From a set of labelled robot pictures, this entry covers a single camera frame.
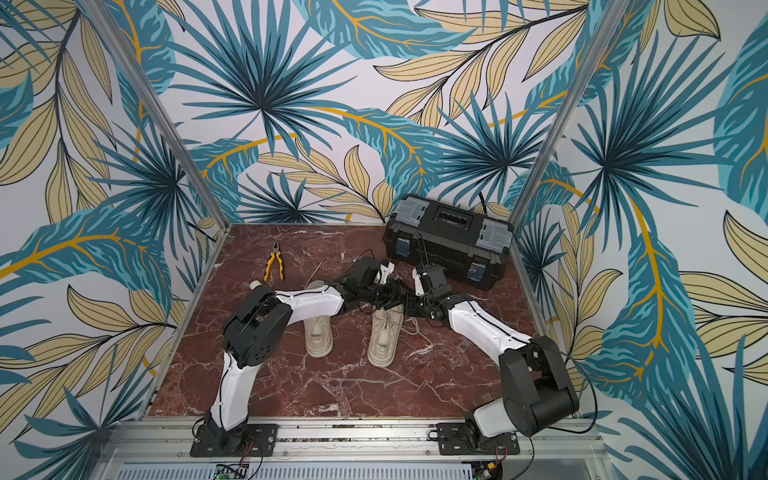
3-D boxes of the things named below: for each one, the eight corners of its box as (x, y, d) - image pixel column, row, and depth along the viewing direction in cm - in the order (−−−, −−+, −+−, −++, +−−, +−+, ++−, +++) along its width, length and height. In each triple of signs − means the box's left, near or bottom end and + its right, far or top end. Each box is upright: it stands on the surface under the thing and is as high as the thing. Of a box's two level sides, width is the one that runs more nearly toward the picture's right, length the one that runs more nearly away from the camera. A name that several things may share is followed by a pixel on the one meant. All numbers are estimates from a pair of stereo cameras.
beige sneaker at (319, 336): (309, 359, 88) (304, 350, 82) (309, 329, 94) (304, 319, 88) (334, 355, 89) (331, 346, 83) (332, 326, 95) (329, 315, 89)
